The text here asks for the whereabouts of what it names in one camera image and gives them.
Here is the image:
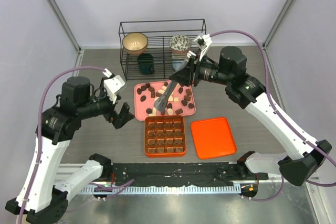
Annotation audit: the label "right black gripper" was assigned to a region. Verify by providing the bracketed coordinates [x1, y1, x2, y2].
[170, 51, 232, 87]

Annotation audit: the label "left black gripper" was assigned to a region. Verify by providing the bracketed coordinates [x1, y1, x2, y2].
[79, 77, 135, 127]

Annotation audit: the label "pink tray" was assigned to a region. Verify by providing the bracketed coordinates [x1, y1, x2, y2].
[134, 80, 196, 121]

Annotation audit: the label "metal tongs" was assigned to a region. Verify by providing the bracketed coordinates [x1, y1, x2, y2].
[154, 51, 193, 112]

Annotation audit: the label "orange chocolate box tray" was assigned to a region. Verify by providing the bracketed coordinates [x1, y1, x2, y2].
[144, 115, 186, 158]

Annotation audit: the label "orange box lid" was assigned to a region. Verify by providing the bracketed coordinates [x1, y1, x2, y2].
[191, 117, 237, 159]

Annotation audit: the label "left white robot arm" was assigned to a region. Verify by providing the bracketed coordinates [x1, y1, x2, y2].
[5, 75, 134, 223]

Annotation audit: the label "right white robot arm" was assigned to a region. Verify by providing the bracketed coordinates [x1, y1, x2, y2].
[169, 46, 332, 186]

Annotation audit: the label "light blue mug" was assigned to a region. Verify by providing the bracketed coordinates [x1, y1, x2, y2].
[172, 60, 188, 72]

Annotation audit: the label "floral patterned bowl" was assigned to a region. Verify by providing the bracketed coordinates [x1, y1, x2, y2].
[169, 35, 192, 54]

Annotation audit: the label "dark green mug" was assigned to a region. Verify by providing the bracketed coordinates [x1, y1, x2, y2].
[137, 53, 155, 75]

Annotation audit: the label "tan bowl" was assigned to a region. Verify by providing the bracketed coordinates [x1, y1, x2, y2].
[122, 33, 148, 56]

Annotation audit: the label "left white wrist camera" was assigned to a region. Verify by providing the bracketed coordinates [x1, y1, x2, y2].
[102, 68, 126, 104]

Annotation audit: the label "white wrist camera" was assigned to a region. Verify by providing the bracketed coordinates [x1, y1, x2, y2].
[194, 34, 212, 61]
[102, 68, 126, 104]

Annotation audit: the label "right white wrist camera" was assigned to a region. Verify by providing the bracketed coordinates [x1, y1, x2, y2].
[194, 34, 212, 61]

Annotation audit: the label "black wire rack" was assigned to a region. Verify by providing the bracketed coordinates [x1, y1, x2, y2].
[118, 18, 207, 80]

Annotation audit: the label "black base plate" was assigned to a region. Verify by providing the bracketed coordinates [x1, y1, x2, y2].
[93, 162, 269, 187]

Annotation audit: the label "white cable duct rail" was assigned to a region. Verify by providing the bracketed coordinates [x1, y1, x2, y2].
[78, 184, 241, 196]

